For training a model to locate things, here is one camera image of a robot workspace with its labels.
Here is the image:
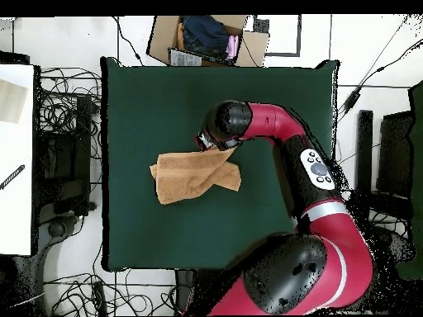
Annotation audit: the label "orange terry towel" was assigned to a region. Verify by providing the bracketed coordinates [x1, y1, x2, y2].
[149, 146, 243, 206]

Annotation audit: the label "printed paper label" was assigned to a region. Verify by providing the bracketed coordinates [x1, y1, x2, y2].
[168, 48, 203, 68]

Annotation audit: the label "pink garment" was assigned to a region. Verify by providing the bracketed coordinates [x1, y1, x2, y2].
[225, 34, 240, 61]

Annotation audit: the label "dark green table cloth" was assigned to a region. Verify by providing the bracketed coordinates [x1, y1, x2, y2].
[100, 56, 340, 272]

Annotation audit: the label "blue jeans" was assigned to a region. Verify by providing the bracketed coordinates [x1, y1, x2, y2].
[180, 15, 231, 61]

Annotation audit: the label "tan cloth in box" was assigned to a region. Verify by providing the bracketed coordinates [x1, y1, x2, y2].
[175, 21, 186, 52]

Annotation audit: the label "cardboard box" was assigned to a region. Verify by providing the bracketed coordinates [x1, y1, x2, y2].
[145, 14, 270, 68]

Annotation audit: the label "black equipment stand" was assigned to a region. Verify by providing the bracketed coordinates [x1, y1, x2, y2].
[34, 95, 97, 217]
[354, 109, 416, 227]

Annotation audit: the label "black power adapter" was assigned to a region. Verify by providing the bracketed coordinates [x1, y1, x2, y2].
[342, 89, 362, 114]

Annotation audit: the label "black office chair base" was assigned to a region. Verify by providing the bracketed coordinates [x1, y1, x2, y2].
[9, 214, 83, 315]
[376, 224, 416, 265]

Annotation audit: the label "black power strip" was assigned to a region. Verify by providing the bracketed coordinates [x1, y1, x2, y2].
[91, 279, 107, 316]

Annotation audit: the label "black striped stick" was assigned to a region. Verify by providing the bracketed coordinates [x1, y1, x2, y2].
[0, 163, 26, 192]

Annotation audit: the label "beige paper sheet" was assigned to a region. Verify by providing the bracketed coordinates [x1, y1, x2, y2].
[0, 78, 30, 125]

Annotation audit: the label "white side table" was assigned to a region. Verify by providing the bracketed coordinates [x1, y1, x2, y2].
[0, 63, 36, 257]

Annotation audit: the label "black floor cable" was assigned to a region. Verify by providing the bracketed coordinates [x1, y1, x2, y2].
[112, 16, 145, 66]

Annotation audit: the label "black cable tangle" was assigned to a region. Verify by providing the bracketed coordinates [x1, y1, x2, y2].
[349, 184, 411, 239]
[38, 66, 102, 159]
[42, 268, 179, 316]

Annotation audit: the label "long black adapter cable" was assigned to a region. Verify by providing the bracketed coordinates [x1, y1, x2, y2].
[336, 14, 423, 123]

